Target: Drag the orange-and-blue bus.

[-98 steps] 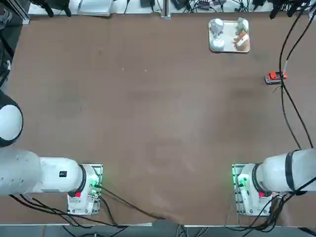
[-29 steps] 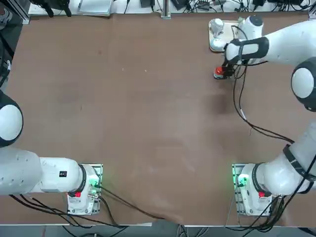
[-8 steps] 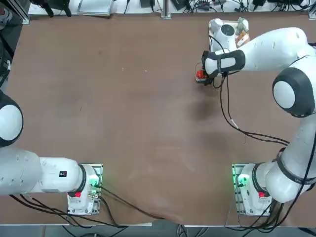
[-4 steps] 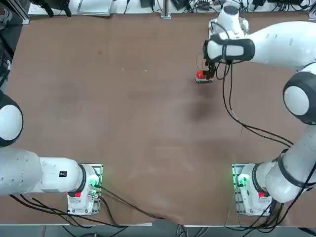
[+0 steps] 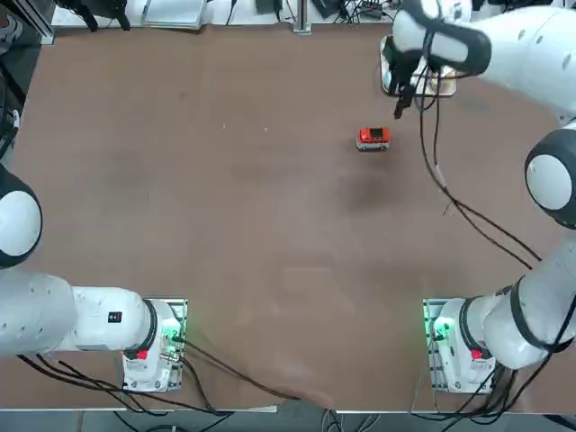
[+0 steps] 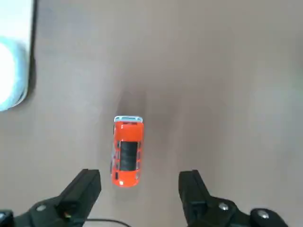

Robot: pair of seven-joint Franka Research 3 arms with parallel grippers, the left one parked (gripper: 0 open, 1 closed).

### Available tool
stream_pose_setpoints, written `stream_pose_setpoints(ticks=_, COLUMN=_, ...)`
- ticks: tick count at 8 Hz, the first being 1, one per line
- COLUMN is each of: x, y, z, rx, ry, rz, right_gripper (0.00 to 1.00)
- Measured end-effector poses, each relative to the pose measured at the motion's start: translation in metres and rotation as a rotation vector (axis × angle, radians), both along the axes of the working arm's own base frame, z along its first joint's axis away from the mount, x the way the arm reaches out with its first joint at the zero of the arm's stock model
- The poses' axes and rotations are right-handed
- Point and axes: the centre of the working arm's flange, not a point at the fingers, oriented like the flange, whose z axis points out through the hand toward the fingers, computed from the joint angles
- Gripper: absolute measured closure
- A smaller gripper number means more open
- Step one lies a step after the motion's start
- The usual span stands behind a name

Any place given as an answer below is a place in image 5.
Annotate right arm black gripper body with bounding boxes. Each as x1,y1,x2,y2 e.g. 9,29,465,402
387,39,428,91

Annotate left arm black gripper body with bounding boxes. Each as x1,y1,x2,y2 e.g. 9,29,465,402
56,0,130,11

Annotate orange-and-blue toy bus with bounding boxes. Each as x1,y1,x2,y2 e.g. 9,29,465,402
355,126,392,153

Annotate brown toy with white label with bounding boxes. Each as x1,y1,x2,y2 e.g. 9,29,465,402
429,67,455,94

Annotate beige plastic tray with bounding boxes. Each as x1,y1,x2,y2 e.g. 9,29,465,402
380,34,458,98

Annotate grey laptop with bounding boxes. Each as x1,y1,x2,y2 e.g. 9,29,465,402
139,0,206,32

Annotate grey white shoe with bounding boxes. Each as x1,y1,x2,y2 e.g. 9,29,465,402
0,13,23,56

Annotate black electronic box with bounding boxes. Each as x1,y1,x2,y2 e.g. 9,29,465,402
312,0,348,19

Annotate long black arm cable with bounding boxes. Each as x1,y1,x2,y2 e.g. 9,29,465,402
417,22,535,271

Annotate aluminium frame rail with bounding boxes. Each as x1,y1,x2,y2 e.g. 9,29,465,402
8,0,56,46

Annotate black cable with white tag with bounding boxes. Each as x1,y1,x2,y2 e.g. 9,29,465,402
425,26,544,265

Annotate aluminium post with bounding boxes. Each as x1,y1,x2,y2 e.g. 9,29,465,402
292,0,312,35

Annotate black base cable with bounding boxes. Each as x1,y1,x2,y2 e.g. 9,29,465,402
411,355,576,424
179,339,302,401
177,350,220,414

